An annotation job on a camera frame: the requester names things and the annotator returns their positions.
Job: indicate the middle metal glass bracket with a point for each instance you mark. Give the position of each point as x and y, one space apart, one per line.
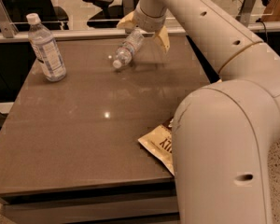
128 6

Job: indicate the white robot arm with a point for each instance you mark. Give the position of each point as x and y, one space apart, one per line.
222 132

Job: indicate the black office chair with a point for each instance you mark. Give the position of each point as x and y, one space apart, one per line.
109 15

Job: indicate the glass partition panel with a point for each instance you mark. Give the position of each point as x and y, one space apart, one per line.
84 3

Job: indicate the Late July chips bag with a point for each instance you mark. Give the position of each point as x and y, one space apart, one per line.
158 142

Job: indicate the metal glass bracket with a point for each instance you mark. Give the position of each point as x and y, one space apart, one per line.
128 6
7 27
245 12

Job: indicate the clear water bottle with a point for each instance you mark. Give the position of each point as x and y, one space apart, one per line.
128 48
46 49

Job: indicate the upright clear water bottle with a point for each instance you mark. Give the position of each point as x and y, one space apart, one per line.
46 49

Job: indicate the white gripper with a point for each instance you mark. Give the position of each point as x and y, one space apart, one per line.
148 22

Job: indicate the right metal glass bracket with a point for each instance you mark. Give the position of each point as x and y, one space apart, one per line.
245 12

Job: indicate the left metal glass bracket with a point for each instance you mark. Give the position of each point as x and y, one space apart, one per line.
7 27

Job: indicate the dark chair at left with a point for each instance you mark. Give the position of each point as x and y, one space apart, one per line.
54 18

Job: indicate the grey table drawer front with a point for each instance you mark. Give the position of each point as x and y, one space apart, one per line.
130 207

